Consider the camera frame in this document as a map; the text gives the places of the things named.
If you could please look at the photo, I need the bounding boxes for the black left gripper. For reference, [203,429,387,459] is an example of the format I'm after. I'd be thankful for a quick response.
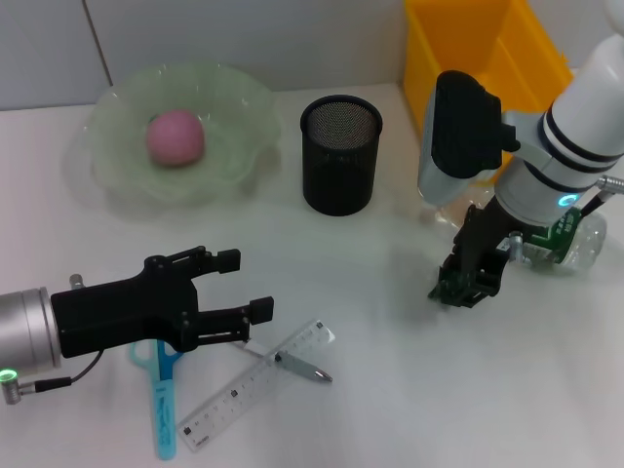
[51,246,275,360]

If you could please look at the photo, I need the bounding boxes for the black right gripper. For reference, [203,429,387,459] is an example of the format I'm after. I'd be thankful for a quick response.
[437,194,519,304]

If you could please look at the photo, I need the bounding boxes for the clear water bottle green label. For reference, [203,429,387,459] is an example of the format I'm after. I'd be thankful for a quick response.
[428,187,608,275]

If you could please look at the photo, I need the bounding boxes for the pink peach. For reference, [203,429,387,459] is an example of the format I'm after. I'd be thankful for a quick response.
[145,109,205,168]

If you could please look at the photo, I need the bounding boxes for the transparent plastic ruler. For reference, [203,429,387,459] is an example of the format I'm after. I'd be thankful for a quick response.
[177,319,337,453]

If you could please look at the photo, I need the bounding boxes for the white grey ballpoint pen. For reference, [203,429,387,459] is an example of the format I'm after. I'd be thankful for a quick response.
[228,338,334,386]

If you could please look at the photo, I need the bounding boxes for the blue capped scissors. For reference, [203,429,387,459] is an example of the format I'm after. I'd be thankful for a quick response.
[129,338,186,462]

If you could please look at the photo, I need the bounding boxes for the black mesh pen holder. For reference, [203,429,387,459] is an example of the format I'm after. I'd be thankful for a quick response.
[299,95,384,217]

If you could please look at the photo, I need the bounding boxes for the green glass fruit plate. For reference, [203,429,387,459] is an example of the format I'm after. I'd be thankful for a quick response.
[80,61,285,209]

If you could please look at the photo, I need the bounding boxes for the yellow plastic storage bin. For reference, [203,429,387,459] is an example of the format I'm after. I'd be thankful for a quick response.
[403,0,575,185]

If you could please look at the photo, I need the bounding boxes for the left gripper cable with connector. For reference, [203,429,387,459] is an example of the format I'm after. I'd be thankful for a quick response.
[0,349,104,407]

